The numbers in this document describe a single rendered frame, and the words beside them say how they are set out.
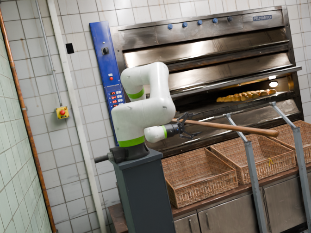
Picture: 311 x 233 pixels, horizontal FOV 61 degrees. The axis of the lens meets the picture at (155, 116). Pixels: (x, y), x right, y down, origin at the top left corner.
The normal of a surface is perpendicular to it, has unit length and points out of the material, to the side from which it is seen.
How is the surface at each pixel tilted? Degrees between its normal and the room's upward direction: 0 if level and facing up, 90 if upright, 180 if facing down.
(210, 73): 70
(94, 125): 90
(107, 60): 90
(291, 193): 91
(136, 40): 90
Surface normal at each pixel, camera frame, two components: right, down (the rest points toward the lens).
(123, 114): -0.08, 0.08
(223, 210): 0.29, 0.04
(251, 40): 0.21, -0.31
